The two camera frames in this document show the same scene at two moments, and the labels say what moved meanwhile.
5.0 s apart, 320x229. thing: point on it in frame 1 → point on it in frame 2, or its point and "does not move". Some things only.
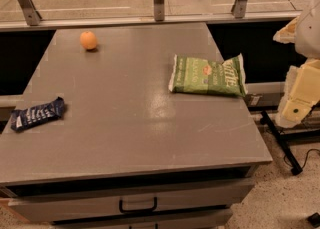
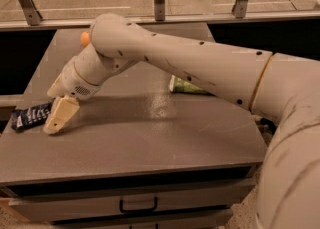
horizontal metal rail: x=14 y=26 does not move
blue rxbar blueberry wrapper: x=22 y=118 does not move
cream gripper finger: x=302 y=91 → x=64 y=108
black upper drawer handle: x=138 y=210 does not move
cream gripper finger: x=287 y=33 → x=54 y=90
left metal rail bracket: x=32 y=15 does not move
